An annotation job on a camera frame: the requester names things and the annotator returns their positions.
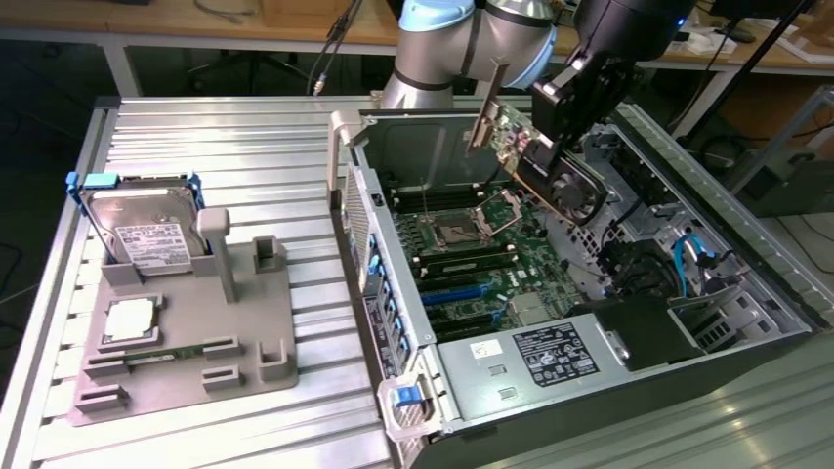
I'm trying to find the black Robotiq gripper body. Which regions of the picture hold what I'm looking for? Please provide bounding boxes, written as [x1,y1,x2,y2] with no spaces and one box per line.
[565,0,695,80]

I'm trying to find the graphics card with metal bracket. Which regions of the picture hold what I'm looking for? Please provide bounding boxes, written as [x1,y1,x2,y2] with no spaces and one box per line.
[464,56,619,229]

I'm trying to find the white holder with black insert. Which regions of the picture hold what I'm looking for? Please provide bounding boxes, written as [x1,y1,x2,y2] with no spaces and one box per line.
[674,27,739,55]

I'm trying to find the black monitor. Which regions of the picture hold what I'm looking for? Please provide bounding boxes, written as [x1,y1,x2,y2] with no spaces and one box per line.
[707,0,815,21]

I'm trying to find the metal socket cover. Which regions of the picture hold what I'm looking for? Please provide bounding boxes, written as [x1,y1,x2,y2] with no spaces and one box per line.
[470,188,530,235]

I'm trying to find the black stand pole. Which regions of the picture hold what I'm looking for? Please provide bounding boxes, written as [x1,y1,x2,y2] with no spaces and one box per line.
[729,0,819,99]

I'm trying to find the perforated grey drive cage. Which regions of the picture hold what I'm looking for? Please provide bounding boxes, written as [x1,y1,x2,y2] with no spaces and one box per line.
[550,146,650,255]

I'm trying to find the white flat box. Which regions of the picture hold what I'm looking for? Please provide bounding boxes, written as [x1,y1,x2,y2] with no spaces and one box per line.
[774,28,834,63]

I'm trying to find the black RAM slot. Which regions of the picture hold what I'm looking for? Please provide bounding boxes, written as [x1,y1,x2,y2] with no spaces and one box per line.
[392,196,484,212]
[390,187,480,201]

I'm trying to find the CPU socket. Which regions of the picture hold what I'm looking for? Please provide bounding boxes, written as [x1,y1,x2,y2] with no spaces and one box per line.
[422,209,483,253]

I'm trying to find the green motherboard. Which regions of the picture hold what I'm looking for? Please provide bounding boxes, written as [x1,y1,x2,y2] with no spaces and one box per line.
[390,188,587,343]

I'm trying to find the dark grey cabinet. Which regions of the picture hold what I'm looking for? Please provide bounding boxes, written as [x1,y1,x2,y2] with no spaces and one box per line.
[739,146,834,219]

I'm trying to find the installed black RAM stick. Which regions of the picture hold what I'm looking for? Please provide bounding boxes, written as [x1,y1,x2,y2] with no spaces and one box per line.
[415,251,522,280]

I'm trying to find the silver chipset heatsink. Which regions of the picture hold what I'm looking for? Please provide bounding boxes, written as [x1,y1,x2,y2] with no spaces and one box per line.
[510,294,550,327]

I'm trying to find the blue expansion slot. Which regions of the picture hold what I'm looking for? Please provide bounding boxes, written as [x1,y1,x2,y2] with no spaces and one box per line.
[419,282,488,307]

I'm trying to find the black expansion slot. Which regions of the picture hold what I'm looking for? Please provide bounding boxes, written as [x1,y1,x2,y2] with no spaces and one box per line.
[428,312,498,341]

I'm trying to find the grey disk bay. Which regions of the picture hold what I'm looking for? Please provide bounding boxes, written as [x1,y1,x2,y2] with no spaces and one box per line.
[667,285,794,354]

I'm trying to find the grey power supply unit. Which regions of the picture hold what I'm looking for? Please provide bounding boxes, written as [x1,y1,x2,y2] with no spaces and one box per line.
[434,312,633,425]

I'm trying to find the open black PC case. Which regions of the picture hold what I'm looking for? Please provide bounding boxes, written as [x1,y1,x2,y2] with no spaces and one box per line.
[324,107,823,469]

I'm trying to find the grey plastic parts rack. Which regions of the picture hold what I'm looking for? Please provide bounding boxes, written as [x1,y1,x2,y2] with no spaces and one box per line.
[68,207,303,429]

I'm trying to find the green RAM stick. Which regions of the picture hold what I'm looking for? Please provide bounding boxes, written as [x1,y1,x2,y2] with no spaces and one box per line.
[123,345,210,365]

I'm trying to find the silver CPU chip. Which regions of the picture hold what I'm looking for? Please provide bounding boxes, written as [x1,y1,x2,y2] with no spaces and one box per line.
[103,301,158,346]

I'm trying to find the wooden desk white frame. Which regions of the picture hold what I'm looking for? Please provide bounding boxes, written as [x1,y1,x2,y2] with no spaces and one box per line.
[553,0,834,141]
[0,0,400,99]

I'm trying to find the aluminium profile frame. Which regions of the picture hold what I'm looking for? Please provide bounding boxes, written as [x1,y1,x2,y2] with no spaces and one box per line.
[729,85,834,196]

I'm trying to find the black wire bundle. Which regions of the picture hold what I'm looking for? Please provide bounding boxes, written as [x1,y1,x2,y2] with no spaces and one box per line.
[595,238,683,299]

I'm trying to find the blue wire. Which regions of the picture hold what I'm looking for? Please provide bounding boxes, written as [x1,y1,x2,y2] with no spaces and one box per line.
[674,233,715,299]

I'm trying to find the hard disk with blue bracket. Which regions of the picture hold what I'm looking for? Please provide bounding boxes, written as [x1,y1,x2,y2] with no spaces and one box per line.
[63,171,210,279]

